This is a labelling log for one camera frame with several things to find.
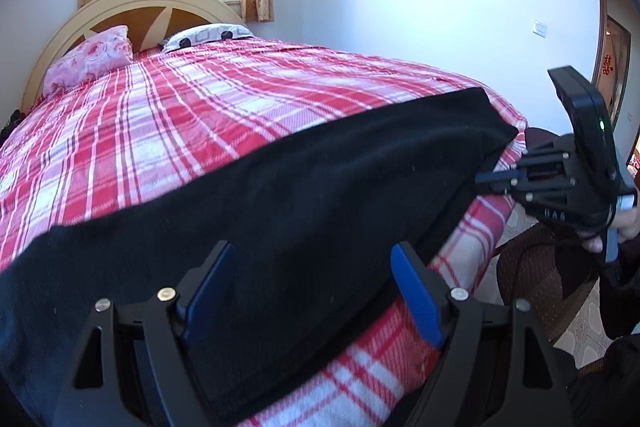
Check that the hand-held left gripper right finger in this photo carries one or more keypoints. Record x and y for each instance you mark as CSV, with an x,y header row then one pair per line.
x,y
415,292

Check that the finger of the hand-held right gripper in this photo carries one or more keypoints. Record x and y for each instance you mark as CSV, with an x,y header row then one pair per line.
x,y
500,179
542,159

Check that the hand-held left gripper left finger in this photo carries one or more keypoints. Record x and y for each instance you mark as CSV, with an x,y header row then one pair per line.
x,y
210,292

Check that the black pants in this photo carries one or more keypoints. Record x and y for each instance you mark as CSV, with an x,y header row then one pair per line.
x,y
300,187

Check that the person's right hand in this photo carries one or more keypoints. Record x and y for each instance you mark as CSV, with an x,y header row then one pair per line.
x,y
627,227

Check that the red paper decoration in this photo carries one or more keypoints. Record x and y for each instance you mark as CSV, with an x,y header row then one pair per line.
x,y
608,65

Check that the brown wicker chair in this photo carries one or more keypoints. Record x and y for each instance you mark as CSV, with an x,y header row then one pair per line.
x,y
530,277

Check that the red plaid blanket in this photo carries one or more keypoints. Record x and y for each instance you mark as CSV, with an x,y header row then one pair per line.
x,y
200,107

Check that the person's dark clothing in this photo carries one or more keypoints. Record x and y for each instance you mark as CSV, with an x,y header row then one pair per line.
x,y
605,382

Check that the white pillow with black print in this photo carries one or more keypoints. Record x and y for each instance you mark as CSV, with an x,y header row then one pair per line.
x,y
205,36

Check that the dark object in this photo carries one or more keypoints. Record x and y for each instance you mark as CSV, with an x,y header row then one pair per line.
x,y
10,124

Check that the pink floral pillow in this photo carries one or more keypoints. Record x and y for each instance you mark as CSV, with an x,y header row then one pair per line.
x,y
85,57

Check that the white wall switch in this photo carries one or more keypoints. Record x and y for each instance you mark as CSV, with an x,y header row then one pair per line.
x,y
540,29

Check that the wooden door frame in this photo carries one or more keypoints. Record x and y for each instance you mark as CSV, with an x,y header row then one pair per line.
x,y
600,7

